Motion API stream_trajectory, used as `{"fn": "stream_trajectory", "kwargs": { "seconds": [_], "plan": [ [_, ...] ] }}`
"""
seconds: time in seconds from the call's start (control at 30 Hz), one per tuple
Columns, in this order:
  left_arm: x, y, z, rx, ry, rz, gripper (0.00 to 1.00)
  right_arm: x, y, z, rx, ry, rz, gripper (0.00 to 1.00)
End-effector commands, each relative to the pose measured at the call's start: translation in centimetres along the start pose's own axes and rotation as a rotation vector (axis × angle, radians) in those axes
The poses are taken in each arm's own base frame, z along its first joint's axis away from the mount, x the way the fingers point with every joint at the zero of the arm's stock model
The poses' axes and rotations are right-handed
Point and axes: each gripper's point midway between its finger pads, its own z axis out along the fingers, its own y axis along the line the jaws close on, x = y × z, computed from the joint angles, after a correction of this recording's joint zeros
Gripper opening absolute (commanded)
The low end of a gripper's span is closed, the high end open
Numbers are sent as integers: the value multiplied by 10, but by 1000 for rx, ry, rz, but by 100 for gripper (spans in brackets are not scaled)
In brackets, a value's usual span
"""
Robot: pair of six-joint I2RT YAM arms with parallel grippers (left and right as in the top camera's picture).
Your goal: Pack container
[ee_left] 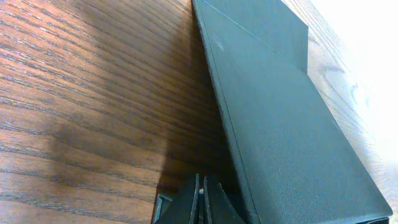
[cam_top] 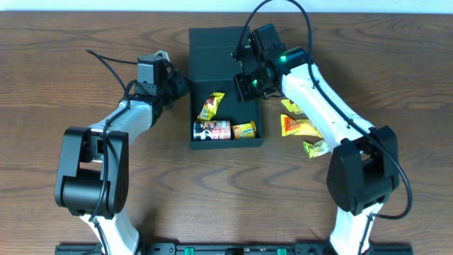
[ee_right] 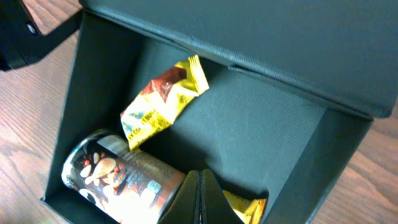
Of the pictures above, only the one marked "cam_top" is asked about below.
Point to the yellow chocolate snack packet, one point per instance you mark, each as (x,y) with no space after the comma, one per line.
(292,106)

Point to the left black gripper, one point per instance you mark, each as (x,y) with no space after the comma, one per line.
(182,86)

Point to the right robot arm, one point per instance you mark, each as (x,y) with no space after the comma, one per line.
(361,175)

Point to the dark green open box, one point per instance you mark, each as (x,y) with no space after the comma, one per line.
(211,69)

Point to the yellow peanut butter packet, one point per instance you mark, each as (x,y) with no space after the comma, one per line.
(300,127)

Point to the red Pringles can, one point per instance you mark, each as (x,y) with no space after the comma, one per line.
(212,130)

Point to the black mounting rail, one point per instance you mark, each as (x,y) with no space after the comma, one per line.
(302,248)

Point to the green yellow snack packet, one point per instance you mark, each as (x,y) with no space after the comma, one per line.
(316,149)

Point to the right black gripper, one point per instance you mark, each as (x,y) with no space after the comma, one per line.
(245,87)

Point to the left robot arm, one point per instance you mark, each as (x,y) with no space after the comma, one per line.
(93,173)

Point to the orange biscuit packet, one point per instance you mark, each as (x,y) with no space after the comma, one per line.
(244,131)

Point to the yellow brown snack packet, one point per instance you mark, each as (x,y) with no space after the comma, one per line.
(209,109)

